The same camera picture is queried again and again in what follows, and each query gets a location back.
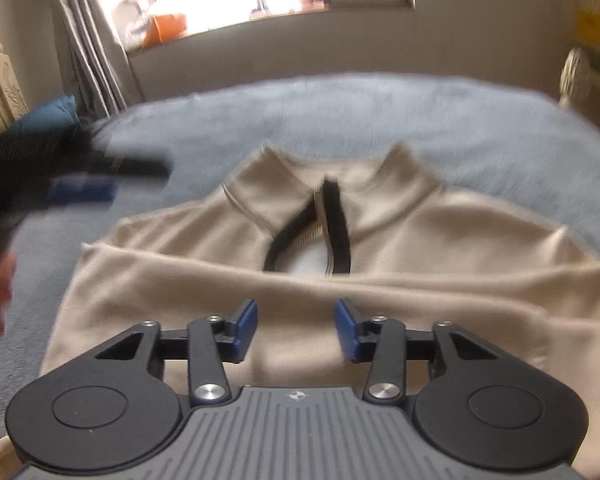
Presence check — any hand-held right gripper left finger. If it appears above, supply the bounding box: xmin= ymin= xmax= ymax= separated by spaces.
xmin=94 ymin=298 xmax=259 ymax=407

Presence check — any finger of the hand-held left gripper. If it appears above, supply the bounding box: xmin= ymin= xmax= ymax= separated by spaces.
xmin=80 ymin=152 xmax=173 ymax=179
xmin=49 ymin=177 xmax=117 ymax=207

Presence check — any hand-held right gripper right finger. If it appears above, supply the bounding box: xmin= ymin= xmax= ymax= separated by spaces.
xmin=333 ymin=298 xmax=501 ymax=403

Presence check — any beige zip-neck sweatshirt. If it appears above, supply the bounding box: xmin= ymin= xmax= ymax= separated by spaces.
xmin=0 ymin=142 xmax=600 ymax=480

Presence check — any blue pillow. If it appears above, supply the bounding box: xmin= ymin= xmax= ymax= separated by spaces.
xmin=10 ymin=95 xmax=81 ymax=133

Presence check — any cream carved headboard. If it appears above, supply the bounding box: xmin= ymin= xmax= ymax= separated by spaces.
xmin=0 ymin=10 xmax=31 ymax=133

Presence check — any grey curtain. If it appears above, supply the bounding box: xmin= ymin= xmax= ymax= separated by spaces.
xmin=45 ymin=0 xmax=146 ymax=116

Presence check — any orange bag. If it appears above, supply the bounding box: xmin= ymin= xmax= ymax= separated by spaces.
xmin=142 ymin=12 xmax=188 ymax=46

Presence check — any grey bed blanket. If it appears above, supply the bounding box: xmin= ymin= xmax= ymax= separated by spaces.
xmin=0 ymin=72 xmax=600 ymax=401

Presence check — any white desk fan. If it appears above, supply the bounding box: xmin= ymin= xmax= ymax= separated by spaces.
xmin=560 ymin=47 xmax=593 ymax=108

